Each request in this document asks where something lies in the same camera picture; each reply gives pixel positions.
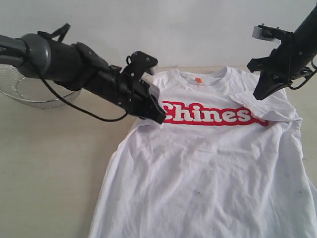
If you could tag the white t-shirt red print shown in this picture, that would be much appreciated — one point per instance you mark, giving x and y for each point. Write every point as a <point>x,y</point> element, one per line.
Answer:
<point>221,165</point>

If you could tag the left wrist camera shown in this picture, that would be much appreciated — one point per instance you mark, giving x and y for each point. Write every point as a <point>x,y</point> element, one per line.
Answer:
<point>139,63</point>

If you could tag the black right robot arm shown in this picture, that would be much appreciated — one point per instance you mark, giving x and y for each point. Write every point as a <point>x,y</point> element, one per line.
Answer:
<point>305,36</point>

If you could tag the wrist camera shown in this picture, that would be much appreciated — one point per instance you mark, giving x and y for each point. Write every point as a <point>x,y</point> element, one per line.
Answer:
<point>271,34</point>
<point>139,63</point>

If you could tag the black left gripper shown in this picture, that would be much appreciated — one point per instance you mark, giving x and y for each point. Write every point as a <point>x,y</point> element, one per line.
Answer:
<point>137,99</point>

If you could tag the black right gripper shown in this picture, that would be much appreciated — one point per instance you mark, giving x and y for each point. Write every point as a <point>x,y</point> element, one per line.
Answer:
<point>278,70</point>

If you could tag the metal wire mesh basket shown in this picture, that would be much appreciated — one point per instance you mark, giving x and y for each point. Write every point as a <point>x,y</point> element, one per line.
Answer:
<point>28,91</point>

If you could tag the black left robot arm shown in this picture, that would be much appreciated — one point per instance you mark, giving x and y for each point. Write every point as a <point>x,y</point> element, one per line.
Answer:
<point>46,57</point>

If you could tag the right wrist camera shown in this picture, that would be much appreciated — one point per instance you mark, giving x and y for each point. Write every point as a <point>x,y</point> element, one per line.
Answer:
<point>271,34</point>

